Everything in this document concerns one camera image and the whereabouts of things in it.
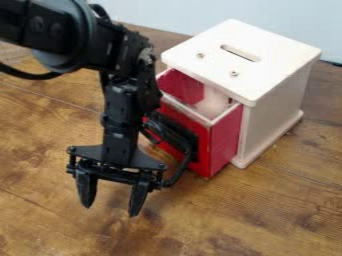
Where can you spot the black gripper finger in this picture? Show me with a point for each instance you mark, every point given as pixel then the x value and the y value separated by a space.
pixel 86 187
pixel 137 197

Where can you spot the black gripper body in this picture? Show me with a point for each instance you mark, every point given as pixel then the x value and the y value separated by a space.
pixel 116 160

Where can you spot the black metal drawer handle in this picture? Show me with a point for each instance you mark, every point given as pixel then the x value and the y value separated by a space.
pixel 161 130

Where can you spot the red drawer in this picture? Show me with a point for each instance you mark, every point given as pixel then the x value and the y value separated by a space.
pixel 213 133

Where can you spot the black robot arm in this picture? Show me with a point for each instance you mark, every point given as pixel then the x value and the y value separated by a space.
pixel 70 35

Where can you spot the white wooden box cabinet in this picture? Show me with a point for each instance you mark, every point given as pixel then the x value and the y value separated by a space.
pixel 236 67

